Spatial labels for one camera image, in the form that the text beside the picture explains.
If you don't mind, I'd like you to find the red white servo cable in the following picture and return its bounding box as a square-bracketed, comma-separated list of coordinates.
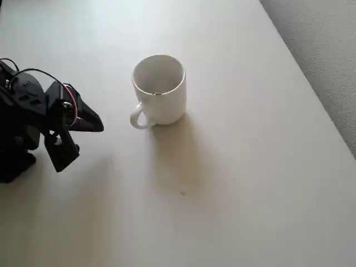
[61, 82, 78, 127]

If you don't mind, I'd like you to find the thin black red cable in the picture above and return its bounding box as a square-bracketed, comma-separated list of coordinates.
[0, 57, 63, 84]

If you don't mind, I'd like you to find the white ceramic mug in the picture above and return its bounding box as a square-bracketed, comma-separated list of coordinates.
[129, 54, 186, 130]

